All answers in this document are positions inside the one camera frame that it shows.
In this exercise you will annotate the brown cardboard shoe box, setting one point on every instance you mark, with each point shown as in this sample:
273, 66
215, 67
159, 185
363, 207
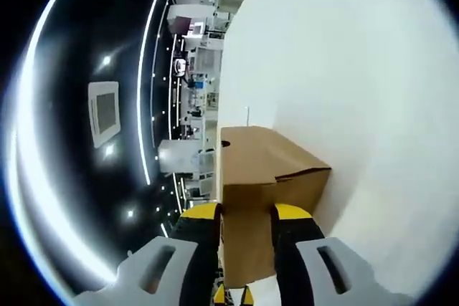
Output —
251, 162

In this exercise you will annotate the dark hanging screen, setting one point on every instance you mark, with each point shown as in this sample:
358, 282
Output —
182, 25

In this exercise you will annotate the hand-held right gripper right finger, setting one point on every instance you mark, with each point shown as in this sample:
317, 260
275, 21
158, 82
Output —
322, 270

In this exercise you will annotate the ceiling air conditioner vent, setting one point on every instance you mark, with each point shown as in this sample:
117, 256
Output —
104, 112

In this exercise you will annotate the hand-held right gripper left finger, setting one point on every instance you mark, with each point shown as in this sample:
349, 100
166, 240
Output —
168, 263

